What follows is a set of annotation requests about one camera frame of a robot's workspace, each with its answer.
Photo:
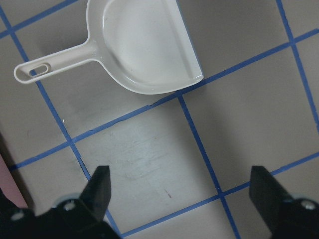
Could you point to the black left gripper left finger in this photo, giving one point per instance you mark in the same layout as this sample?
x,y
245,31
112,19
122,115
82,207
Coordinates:
x,y
79,217

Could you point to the beige plastic dustpan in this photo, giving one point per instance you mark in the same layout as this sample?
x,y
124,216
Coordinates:
x,y
142,44

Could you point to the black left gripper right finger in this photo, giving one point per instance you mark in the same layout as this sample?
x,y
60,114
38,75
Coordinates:
x,y
286,216

